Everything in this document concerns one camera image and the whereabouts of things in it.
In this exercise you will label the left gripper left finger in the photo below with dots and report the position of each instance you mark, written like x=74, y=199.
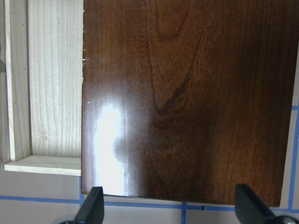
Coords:
x=92, y=210

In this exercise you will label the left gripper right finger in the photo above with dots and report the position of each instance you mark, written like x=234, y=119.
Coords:
x=249, y=208

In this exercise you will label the light wood drawer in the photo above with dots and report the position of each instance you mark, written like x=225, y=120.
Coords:
x=40, y=86

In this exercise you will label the dark brown wooden cabinet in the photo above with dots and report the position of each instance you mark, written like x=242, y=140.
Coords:
x=184, y=99

